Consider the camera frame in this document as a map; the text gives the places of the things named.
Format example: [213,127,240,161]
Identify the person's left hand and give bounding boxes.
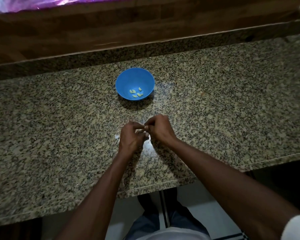
[118,121,150,159]

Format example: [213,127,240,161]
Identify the person's right hand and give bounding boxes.
[144,114,178,146]

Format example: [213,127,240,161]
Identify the person's right forearm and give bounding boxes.
[165,136,300,240]

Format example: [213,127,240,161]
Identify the person's left forearm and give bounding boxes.
[55,149,140,240]

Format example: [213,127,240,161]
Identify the heap of peeled garlic cloves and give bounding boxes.
[129,87,144,98]

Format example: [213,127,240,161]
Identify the blue plastic bowl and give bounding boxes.
[115,68,156,100]

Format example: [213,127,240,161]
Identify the blue jeans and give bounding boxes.
[124,191,210,240]

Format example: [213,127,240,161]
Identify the white shirt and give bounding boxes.
[134,227,211,240]

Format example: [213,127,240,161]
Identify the brown wooden ledge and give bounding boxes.
[0,0,300,66]

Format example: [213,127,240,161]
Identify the purple plastic sheet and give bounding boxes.
[0,0,132,14]

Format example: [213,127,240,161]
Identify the white shirt sleeve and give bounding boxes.
[281,214,300,240]

